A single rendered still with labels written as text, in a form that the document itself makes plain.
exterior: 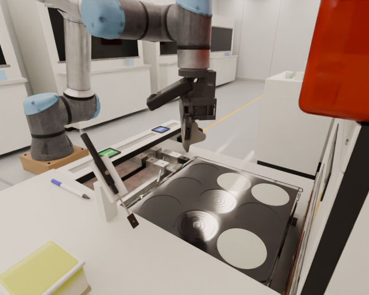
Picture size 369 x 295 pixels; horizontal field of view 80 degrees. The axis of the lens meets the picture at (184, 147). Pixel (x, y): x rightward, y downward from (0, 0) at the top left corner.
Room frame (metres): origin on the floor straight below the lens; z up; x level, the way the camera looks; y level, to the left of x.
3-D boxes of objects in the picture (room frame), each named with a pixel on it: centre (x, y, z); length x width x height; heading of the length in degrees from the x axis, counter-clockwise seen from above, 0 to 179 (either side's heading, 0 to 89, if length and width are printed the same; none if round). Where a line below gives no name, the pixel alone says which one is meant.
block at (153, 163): (0.68, 0.09, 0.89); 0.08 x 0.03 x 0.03; 56
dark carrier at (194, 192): (0.48, -0.09, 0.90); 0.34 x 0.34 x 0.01; 56
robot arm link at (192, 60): (0.55, -0.02, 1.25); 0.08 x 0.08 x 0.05
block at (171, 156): (0.74, 0.05, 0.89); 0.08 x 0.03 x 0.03; 56
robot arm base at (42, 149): (0.80, 0.53, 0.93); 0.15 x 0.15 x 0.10
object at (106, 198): (0.34, 0.14, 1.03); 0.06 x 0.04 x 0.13; 56
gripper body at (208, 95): (0.55, -0.03, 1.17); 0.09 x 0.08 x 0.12; 99
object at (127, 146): (0.74, 0.17, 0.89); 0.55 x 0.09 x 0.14; 146
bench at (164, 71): (5.97, 0.33, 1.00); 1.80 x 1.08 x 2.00; 146
